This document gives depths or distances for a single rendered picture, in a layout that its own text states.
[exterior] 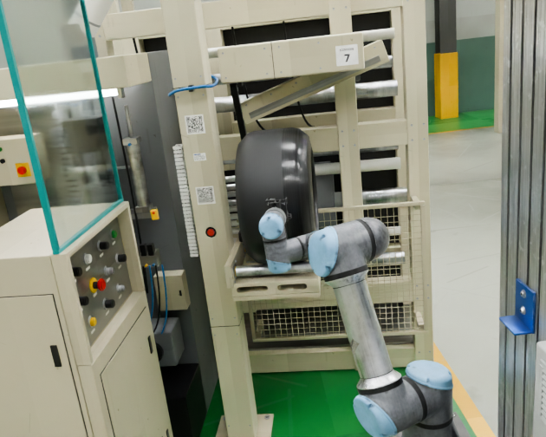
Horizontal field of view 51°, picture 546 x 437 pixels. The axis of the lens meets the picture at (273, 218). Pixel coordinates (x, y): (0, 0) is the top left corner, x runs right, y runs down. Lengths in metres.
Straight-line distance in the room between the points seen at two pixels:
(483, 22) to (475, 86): 1.18
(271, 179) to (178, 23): 0.68
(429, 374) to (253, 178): 0.99
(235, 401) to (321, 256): 1.45
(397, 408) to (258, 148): 1.14
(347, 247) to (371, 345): 0.25
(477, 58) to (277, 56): 9.84
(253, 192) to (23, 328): 0.90
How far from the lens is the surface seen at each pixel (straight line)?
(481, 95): 12.25
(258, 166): 2.14
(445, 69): 11.39
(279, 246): 1.78
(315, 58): 2.46
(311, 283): 2.31
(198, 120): 2.28
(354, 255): 1.43
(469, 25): 12.07
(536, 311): 1.23
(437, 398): 1.55
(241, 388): 2.71
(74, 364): 1.92
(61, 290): 1.81
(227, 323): 2.54
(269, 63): 2.47
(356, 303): 1.44
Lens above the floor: 1.80
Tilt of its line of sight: 17 degrees down
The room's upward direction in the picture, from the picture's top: 6 degrees counter-clockwise
